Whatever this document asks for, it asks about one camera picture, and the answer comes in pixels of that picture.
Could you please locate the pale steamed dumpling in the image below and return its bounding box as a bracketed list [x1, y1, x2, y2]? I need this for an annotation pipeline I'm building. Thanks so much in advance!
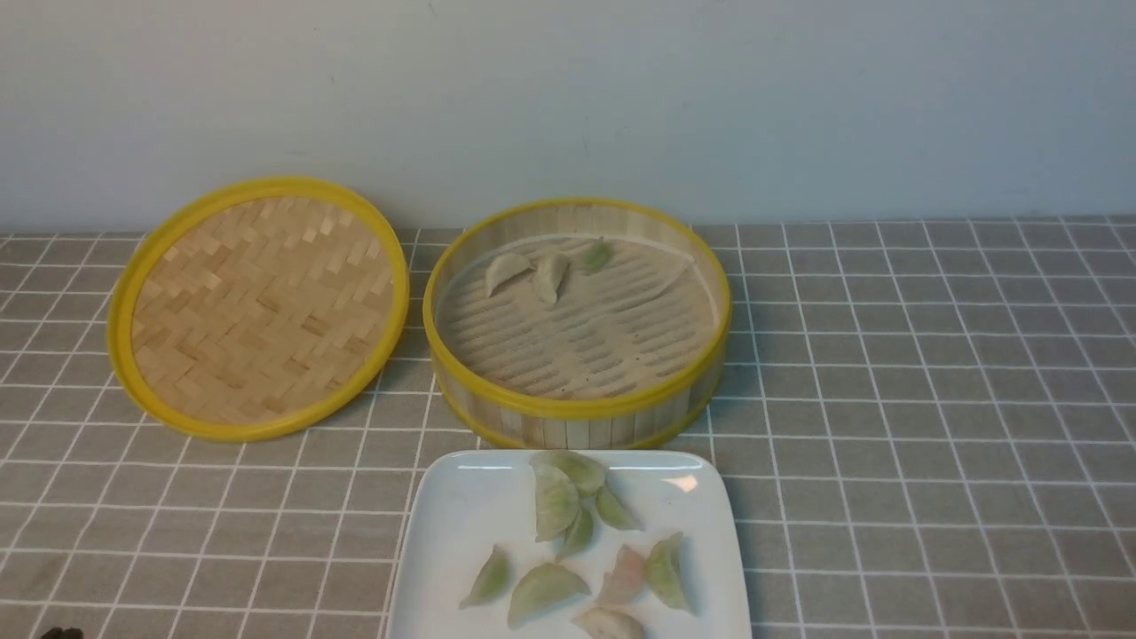
[532, 252, 571, 304]
[484, 252, 533, 298]

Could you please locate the green steamed dumpling in steamer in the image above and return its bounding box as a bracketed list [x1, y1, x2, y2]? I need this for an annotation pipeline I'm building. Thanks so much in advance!
[579, 238, 612, 272]

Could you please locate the green dumpling plate top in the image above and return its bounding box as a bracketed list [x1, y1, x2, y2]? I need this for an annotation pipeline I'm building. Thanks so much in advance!
[529, 449, 607, 497]

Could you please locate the white square plate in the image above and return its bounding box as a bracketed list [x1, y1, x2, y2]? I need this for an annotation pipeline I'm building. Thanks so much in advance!
[385, 450, 751, 638]

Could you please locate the pink steamed dumpling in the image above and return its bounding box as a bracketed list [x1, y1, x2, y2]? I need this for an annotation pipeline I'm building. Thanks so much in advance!
[594, 543, 646, 607]

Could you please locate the bamboo steamer basket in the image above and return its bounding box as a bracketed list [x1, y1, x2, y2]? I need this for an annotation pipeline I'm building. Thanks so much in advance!
[421, 198, 733, 449]

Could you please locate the large pale green dumpling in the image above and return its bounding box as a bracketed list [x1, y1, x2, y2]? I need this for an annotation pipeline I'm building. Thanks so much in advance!
[532, 462, 580, 542]

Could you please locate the small green dumpling right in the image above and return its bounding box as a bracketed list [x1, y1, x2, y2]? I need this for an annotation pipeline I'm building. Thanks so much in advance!
[594, 483, 643, 531]

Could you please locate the small green dumpling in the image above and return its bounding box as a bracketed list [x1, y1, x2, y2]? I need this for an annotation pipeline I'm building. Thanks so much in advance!
[594, 483, 643, 531]
[556, 507, 594, 562]

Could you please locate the small green dumpling centre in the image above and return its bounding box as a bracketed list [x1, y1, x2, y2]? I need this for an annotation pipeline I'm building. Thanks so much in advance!
[556, 507, 594, 562]

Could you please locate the green dumpling lower centre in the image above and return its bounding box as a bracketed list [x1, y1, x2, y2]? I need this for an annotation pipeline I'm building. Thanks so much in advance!
[507, 563, 591, 630]

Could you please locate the green dumpling lower right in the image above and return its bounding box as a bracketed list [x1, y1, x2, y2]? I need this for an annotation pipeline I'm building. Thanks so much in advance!
[644, 532, 694, 614]

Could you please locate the green dumpling lower left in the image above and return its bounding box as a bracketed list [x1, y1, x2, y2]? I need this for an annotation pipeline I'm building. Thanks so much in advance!
[459, 543, 512, 609]

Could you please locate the pink dumpling bottom edge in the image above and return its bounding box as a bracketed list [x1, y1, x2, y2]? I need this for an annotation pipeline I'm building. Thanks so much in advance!
[573, 606, 646, 639]

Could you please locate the woven bamboo steamer lid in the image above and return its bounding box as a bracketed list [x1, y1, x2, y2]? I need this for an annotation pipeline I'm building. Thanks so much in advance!
[106, 177, 410, 442]

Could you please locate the grey checked tablecloth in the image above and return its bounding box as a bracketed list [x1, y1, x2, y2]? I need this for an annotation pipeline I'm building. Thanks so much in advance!
[1, 217, 1135, 638]

